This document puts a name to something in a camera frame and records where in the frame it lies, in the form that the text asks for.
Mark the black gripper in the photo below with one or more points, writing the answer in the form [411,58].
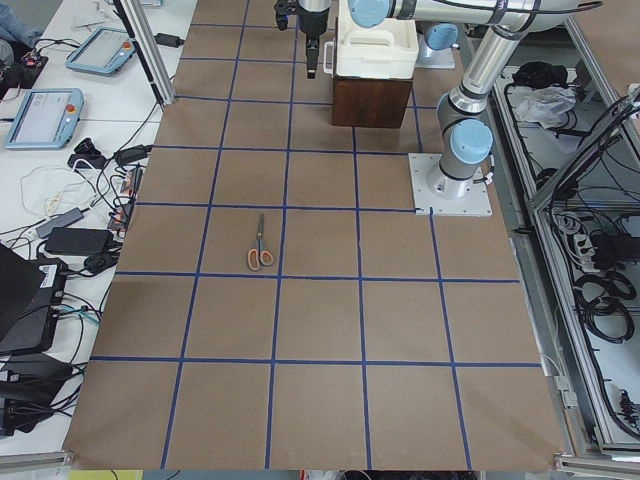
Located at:
[313,22]

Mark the dark wooden drawer box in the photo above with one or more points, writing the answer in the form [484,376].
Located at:
[369,103]

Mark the orange handled black scissors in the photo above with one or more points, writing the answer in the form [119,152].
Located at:
[259,256]

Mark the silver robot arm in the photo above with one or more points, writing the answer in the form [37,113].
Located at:
[312,20]
[467,140]

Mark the white plastic tray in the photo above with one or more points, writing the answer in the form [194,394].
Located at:
[387,51]

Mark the blue teach pendant far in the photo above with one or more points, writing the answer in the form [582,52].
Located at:
[104,52]

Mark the blue teach pendant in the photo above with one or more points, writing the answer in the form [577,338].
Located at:
[104,52]
[46,119]

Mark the crumpled white cloth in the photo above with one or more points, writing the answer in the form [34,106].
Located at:
[548,107]

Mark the blue teach pendant near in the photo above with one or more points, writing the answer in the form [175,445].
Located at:
[46,119]

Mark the black power adapter brick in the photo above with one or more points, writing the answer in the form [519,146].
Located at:
[78,241]

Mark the black laptop computer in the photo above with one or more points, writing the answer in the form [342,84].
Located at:
[30,291]

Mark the white drawer handle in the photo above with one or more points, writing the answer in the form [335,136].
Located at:
[328,58]

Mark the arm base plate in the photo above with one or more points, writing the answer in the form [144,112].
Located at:
[436,194]
[434,59]

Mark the aluminium frame post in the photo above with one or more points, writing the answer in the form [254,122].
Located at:
[137,26]

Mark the aluminium side frame rack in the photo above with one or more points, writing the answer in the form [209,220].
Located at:
[578,187]

